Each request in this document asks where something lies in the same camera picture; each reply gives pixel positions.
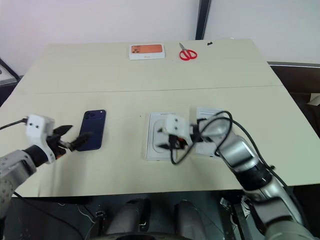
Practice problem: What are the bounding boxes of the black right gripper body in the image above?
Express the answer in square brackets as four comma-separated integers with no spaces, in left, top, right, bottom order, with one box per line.
[168,134,192,151]

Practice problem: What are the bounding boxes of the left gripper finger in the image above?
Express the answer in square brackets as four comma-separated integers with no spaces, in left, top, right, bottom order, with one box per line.
[52,124,74,138]
[66,131,93,152]

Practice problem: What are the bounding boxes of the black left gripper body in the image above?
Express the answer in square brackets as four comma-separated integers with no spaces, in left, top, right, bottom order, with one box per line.
[46,134,74,158]

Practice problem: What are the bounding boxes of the white phone box base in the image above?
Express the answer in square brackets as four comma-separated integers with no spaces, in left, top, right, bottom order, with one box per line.
[145,112,194,161]

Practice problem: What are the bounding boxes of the white phone box lid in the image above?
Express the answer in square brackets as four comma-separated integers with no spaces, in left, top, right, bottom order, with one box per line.
[194,106,227,158]

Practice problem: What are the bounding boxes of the orange printed phone box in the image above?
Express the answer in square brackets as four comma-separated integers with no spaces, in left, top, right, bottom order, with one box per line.
[128,44,168,61]

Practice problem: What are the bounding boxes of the dark blue smartphone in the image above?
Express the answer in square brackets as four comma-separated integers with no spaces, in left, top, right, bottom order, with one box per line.
[74,108,107,152]

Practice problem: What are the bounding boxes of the dark rounded robot leg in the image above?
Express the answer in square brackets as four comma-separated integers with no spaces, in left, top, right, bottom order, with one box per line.
[106,198,152,236]
[173,199,210,240]

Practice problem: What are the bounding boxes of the beige cardboard piece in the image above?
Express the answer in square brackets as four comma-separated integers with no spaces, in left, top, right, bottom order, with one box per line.
[306,92,320,107]

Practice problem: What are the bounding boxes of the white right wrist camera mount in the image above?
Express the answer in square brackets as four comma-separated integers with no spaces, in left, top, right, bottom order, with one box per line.
[163,114,194,141]

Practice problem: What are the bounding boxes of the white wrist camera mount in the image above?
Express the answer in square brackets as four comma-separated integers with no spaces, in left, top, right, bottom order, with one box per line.
[25,114,56,165]
[163,114,194,141]

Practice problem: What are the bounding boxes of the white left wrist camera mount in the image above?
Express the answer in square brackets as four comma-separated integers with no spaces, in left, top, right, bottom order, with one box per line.
[25,114,56,165]

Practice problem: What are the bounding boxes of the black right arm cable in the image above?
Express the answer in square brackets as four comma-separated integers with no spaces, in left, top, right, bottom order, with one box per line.
[170,110,289,189]

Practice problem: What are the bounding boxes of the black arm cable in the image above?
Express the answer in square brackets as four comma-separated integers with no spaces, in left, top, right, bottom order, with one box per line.
[170,110,289,189]
[0,117,29,131]

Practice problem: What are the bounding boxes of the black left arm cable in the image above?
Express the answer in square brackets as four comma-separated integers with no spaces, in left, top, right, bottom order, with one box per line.
[0,117,29,131]

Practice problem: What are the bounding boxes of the red handled scissors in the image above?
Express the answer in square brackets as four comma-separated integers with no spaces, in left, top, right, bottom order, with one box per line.
[178,42,198,61]

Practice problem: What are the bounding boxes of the dark vertical post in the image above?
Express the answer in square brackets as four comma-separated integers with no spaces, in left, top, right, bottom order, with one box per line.
[194,0,212,40]

